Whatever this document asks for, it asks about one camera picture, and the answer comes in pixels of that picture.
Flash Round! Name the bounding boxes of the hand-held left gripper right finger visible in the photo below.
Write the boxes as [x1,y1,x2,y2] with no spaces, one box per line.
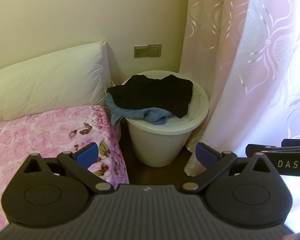
[182,142,273,195]

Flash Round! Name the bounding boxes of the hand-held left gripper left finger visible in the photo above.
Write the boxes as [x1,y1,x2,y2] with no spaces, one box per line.
[23,142,115,195]

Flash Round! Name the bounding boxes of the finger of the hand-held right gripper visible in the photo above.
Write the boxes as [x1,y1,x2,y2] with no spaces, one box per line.
[245,143,283,158]

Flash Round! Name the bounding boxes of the white plastic bucket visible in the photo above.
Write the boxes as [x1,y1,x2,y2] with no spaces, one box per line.
[120,71,210,168]

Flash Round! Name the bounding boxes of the black garment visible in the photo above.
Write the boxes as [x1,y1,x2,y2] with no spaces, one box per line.
[107,74,193,119]

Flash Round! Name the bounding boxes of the clear plastic bottle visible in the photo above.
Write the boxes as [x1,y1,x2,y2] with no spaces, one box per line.
[184,152,207,177]

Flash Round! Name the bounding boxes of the pink floral blanket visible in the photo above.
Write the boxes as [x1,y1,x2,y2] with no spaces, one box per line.
[0,105,129,230]

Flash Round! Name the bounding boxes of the blue garment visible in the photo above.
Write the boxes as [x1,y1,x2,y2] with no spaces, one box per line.
[105,94,174,125]

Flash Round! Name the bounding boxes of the white pillow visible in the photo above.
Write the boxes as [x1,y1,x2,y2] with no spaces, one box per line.
[0,40,113,123]

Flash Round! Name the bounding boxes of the pink sheer curtain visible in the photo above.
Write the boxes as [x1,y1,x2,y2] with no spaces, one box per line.
[202,0,300,198]

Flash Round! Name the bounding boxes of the pink patterned curtain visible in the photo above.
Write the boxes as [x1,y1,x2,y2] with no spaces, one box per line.
[179,0,252,153]

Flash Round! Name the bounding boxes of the metal wall socket plate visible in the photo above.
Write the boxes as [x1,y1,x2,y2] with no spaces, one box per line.
[134,43,162,58]

